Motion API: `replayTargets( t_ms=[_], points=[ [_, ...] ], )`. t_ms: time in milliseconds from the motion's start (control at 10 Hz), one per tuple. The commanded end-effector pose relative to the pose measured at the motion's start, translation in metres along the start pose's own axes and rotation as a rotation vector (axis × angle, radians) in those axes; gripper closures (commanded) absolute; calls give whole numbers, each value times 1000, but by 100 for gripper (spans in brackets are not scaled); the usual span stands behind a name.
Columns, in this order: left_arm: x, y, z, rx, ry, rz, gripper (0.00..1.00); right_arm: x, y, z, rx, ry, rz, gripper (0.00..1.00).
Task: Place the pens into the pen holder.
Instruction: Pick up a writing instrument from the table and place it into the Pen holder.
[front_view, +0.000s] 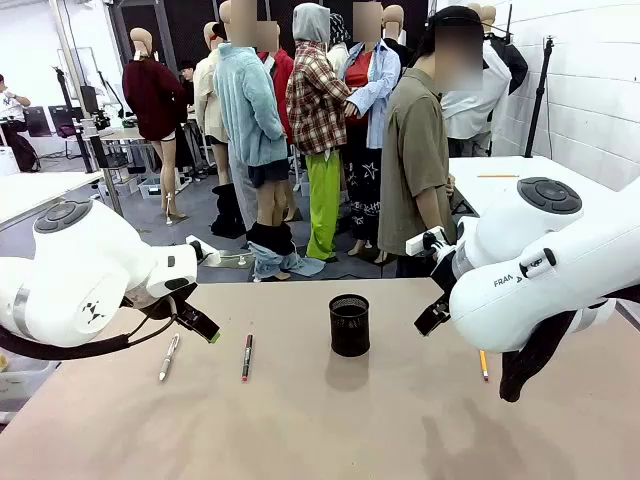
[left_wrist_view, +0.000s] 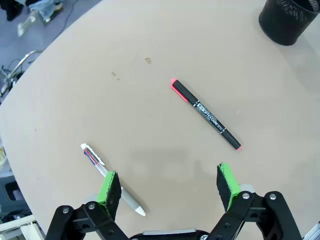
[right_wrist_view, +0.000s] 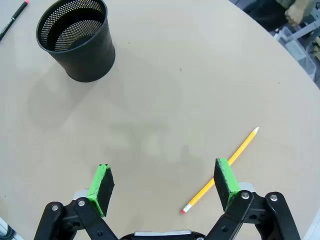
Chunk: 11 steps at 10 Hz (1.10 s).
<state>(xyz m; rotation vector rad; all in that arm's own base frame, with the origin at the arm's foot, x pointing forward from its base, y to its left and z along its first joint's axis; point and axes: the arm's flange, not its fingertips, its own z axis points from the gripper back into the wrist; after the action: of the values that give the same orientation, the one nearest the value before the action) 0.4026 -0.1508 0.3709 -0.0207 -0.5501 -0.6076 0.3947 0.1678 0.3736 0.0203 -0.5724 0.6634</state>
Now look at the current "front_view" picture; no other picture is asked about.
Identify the metal support pole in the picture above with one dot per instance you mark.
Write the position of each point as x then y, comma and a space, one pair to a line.
87, 100

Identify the mannequin in white shirt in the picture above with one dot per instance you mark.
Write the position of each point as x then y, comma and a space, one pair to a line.
475, 110

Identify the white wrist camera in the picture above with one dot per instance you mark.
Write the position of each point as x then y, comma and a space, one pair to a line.
207, 255
422, 242

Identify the mannequin base plate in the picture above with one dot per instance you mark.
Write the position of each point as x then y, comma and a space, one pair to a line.
230, 259

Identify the black tripod stand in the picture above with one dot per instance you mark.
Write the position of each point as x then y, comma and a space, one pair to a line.
539, 100

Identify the yellow pencil with eraser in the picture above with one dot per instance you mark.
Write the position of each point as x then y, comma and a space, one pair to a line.
484, 367

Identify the person in olive shirt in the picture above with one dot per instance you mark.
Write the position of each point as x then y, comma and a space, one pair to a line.
415, 150

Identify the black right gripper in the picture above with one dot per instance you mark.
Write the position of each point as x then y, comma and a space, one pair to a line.
446, 270

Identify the grey floor crate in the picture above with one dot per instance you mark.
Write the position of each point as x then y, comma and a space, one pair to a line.
149, 189

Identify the mannequin in black jacket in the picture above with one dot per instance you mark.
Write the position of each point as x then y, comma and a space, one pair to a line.
515, 60

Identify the white pen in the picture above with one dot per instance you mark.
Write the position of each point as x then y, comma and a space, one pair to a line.
169, 357

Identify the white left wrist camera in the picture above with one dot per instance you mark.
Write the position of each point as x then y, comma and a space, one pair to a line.
207, 255

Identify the mannequin in cream jacket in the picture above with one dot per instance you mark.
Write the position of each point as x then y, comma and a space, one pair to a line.
206, 95

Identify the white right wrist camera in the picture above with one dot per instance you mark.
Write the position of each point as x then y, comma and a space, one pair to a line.
422, 242

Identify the orange pencil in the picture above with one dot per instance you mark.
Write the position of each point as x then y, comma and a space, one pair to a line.
497, 176

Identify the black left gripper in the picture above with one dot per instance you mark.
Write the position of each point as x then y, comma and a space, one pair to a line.
175, 305

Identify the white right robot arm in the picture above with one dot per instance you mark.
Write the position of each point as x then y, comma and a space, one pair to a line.
540, 260

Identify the person in black cap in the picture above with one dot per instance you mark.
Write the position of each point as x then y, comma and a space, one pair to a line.
187, 80

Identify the mannequin in plaid shirt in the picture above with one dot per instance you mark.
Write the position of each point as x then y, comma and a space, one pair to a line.
315, 115

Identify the white work table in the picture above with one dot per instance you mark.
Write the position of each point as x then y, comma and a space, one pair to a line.
35, 192

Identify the black boots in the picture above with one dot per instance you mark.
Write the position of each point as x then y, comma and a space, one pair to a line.
227, 212

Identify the mannequin in maroon sweater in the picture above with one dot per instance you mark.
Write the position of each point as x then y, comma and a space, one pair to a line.
152, 100

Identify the person's left hand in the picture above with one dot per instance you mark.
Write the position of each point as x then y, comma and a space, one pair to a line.
451, 185

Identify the mannequin in blue fleece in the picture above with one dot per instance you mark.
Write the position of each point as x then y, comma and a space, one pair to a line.
247, 115

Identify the person's right forearm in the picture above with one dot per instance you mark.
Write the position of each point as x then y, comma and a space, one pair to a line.
431, 212

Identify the black mesh pen holder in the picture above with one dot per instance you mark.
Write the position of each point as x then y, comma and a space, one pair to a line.
349, 330

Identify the red and black pen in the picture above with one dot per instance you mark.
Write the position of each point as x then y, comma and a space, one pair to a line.
247, 357

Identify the seated person in white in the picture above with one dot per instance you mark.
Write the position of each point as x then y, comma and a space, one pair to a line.
12, 115

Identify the clear storage bin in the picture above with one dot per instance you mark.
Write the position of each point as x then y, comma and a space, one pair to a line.
20, 380

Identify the mannequin in red jacket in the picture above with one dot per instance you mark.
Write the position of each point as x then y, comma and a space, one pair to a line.
281, 80

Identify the mannequin in patterned hoodie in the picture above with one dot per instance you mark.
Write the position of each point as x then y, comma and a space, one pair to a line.
339, 35

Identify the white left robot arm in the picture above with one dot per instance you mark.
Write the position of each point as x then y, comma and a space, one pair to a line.
75, 260

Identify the mannequin in blue shirt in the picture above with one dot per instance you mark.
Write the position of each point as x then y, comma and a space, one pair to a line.
372, 100

